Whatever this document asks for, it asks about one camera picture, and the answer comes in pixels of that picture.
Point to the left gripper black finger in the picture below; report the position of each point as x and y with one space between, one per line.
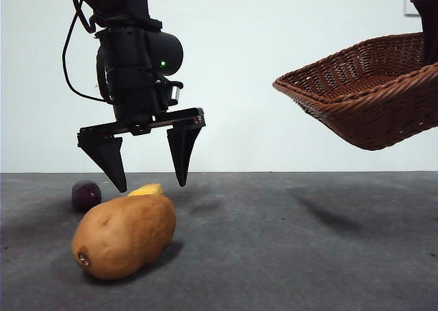
109 160
183 153

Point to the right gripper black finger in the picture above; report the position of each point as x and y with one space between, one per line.
429 23

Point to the purple onion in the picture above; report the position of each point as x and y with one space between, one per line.
83 196

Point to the yellow corn cob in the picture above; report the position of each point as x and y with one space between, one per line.
148 189

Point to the brown potato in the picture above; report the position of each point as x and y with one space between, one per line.
125 235

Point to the brown wicker basket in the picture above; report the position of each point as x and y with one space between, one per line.
369 95

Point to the white wall socket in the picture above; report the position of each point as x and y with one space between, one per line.
410 9

